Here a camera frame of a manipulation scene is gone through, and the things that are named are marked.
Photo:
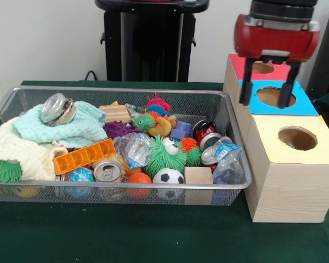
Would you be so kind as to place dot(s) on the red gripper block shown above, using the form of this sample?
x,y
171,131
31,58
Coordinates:
x,y
277,38

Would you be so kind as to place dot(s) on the mint knitted cloth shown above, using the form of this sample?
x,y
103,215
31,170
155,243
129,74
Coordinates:
x,y
79,128

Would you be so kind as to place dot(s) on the crushed silver can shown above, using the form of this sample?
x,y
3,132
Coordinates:
x,y
53,108

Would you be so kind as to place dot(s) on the cream knitted cloth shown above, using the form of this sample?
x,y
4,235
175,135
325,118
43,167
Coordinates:
x,y
16,148

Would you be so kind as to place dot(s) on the green spiky ball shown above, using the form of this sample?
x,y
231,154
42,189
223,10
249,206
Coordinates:
x,y
5,171

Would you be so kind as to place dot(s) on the silver mesh bin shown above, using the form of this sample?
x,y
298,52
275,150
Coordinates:
x,y
197,109

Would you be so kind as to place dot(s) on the wooden box with three holes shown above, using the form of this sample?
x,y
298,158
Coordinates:
x,y
290,191

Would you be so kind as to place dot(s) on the crushed red soda can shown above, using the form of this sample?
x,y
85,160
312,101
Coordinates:
x,y
204,131

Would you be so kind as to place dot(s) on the crushed clear plastic bottle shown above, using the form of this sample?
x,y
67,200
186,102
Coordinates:
x,y
227,167

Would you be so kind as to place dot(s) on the plain wooden cube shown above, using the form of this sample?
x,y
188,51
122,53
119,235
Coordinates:
x,y
198,175

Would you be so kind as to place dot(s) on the green furry monster toy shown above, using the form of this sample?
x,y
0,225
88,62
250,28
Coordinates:
x,y
161,157

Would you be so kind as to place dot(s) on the black and white soccer ball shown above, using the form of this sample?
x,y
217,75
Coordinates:
x,y
168,178

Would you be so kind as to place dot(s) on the orange foam ball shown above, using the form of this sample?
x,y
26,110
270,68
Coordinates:
x,y
139,178

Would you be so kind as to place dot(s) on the silver soda can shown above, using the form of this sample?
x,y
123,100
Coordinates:
x,y
108,171

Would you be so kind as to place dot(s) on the orange plastic block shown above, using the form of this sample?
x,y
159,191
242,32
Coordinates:
x,y
82,157

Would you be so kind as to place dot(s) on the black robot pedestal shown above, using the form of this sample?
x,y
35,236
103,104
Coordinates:
x,y
153,41

